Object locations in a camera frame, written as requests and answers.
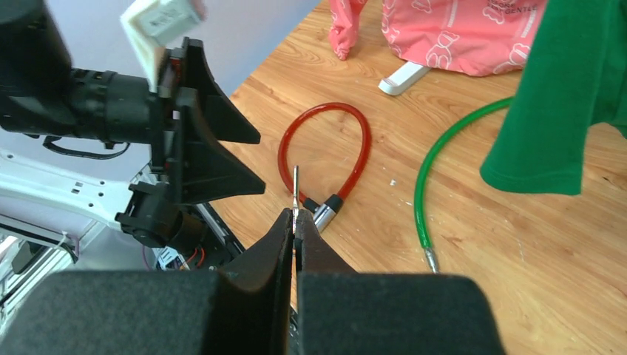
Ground keys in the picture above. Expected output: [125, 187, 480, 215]
[292, 165, 300, 236]

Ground green cable lock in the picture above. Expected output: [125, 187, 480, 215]
[413, 96, 513, 274]

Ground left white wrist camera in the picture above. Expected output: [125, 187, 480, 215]
[120, 0, 207, 93]

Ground red cable lock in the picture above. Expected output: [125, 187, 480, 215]
[277, 102, 373, 233]

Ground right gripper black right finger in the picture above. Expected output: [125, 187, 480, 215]
[294, 211, 505, 354]

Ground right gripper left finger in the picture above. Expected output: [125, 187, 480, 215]
[1, 209, 294, 354]

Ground green cloth garment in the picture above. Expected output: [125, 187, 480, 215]
[480, 1, 626, 195]

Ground pink patterned jacket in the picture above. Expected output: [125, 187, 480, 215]
[327, 0, 549, 78]

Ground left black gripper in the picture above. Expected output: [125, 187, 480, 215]
[1, 1, 266, 205]

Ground white metal clothes rack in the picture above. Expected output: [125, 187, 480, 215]
[378, 61, 430, 96]

